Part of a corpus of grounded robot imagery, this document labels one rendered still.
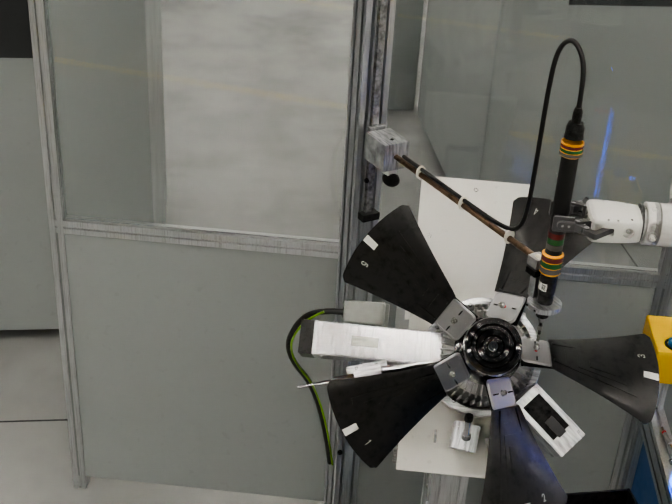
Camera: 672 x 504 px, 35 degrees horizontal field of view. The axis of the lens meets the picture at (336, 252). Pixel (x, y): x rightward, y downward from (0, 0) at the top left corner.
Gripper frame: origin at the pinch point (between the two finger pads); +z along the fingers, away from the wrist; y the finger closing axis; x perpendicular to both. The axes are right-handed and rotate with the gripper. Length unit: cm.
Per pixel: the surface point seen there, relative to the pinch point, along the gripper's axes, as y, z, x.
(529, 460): -14, 0, -50
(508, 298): 6.9, 6.5, -23.9
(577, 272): 70, -19, -52
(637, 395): -7.1, -20.6, -35.7
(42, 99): 70, 128, -14
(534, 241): 15.4, 1.8, -14.4
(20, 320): 148, 175, -140
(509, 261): 14.7, 6.5, -19.4
